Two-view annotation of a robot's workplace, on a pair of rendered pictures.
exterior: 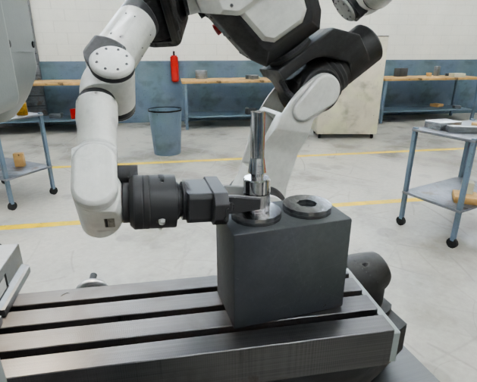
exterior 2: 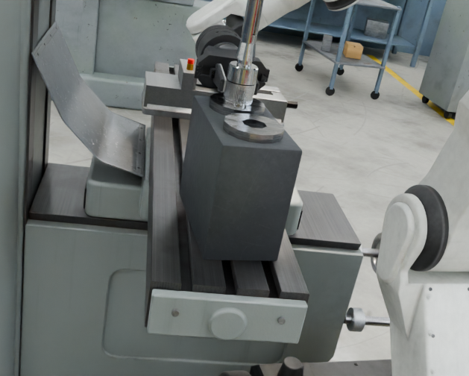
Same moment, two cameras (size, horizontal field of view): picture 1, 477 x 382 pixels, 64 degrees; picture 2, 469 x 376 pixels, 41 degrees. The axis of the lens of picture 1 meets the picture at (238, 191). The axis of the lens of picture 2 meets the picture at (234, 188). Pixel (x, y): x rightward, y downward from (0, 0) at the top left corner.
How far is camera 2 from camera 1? 1.18 m
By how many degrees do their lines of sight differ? 81
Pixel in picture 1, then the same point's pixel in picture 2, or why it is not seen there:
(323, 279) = (203, 203)
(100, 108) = not seen: outside the picture
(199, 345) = (163, 177)
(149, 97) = not seen: outside the picture
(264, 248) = (196, 124)
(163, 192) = (206, 37)
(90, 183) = (199, 13)
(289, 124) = not seen: outside the picture
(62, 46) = not seen: outside the picture
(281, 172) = (460, 186)
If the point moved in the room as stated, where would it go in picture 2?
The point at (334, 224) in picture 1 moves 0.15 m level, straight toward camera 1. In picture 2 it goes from (215, 139) to (121, 113)
